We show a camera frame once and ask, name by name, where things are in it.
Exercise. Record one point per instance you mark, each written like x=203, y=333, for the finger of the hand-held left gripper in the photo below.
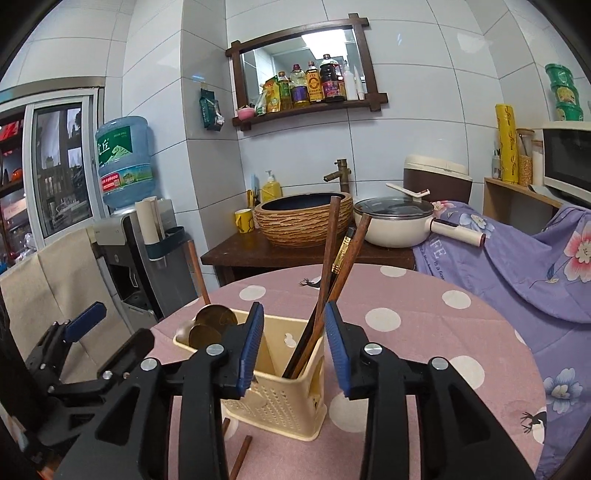
x=85, y=321
x=127, y=350

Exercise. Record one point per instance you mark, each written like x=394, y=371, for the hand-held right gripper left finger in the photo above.
x=251, y=350

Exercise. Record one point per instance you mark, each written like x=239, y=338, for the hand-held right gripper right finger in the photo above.
x=337, y=350

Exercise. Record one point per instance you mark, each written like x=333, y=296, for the brass spoon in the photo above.
x=217, y=316
x=205, y=336

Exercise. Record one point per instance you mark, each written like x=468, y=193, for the beige plastic utensil holder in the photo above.
x=277, y=401

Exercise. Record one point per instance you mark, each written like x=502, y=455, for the black chopstick with gold band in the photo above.
x=344, y=249

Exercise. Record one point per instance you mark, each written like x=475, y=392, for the beige cloth cover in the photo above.
x=55, y=286

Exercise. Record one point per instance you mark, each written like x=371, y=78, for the grey water dispenser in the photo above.
x=134, y=272

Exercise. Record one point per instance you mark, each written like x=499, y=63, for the pink polka dot tablecloth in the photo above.
x=406, y=295

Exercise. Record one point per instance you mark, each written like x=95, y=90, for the dark wooden vanity counter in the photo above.
x=240, y=258

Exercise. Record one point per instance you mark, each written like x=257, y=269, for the dark blue cup holder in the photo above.
x=168, y=244

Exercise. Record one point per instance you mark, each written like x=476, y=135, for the woven pattern basin sink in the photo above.
x=295, y=228

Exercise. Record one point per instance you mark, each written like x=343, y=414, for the yellow mug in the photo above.
x=244, y=221

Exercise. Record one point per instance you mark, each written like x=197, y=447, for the cream electric pot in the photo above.
x=392, y=233

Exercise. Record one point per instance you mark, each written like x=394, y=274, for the sliding glass window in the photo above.
x=60, y=170

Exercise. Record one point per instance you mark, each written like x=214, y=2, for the glass pot lid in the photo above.
x=397, y=207

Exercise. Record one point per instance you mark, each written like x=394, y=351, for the yellow soap pump bottle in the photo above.
x=272, y=190

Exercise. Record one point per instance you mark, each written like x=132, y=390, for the blue water jug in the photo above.
x=124, y=161

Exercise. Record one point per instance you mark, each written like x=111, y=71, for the bronze bamboo style faucet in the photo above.
x=344, y=175

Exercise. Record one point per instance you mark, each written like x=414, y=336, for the purple floral blanket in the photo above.
x=508, y=267

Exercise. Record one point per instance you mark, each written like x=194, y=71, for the brown and cream rice cooker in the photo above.
x=438, y=177

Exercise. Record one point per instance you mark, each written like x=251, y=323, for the light wooden shelf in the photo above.
x=508, y=198

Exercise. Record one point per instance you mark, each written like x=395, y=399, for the pink bowl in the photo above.
x=245, y=112

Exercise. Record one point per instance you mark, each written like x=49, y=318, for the hanging green bag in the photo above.
x=211, y=110

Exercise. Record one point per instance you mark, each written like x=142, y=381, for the yellow green seasoning pouch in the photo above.
x=272, y=97

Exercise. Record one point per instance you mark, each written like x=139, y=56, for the green label oil bottle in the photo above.
x=284, y=92

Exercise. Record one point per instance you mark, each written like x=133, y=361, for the purple label oil bottle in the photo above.
x=299, y=90

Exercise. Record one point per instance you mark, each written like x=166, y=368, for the glass jar of grains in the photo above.
x=525, y=166

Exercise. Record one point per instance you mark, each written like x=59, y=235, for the white squeeze bottle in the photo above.
x=350, y=85
x=359, y=85

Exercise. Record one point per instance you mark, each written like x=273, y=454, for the yellow label sauce bottle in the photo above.
x=314, y=85

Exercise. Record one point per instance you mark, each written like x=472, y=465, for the yellow patterned roll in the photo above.
x=507, y=143

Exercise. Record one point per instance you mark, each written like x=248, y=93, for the dark soy sauce bottle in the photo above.
x=332, y=81

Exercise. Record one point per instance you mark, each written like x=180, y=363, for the wooden framed mirror shelf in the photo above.
x=369, y=60

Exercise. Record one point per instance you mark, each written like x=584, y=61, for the white microwave oven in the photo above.
x=565, y=159

